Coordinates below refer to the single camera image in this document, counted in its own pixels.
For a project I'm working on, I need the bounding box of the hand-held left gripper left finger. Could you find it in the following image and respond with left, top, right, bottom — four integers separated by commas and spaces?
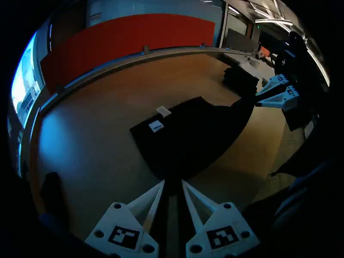
84, 179, 172, 258

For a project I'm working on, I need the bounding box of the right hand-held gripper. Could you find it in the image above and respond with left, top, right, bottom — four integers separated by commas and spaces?
255, 31, 323, 132

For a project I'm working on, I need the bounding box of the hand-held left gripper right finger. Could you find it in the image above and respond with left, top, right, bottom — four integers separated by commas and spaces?
173, 179, 261, 258

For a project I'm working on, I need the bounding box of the black towel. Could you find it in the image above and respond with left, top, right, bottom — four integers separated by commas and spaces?
129, 95, 255, 181

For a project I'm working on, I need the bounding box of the stack of black towels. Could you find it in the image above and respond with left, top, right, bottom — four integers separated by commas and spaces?
223, 66, 260, 95

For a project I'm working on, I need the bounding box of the person's body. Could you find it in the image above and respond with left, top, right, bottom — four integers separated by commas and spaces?
239, 150, 340, 251

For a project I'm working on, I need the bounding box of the red desk screen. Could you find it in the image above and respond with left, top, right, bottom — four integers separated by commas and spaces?
40, 13, 216, 95

